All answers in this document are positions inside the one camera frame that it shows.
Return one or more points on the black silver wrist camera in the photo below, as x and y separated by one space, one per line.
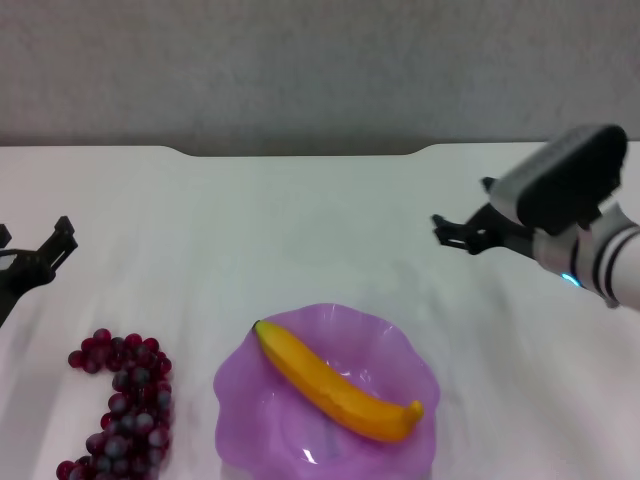
565 180

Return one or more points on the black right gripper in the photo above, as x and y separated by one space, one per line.
500 232

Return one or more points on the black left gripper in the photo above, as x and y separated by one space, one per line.
17 272

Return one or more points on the yellow banana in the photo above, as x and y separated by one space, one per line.
325 387

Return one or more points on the purple wavy plastic plate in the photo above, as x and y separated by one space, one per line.
250 400

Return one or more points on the dark red grape bunch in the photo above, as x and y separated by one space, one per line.
132 400

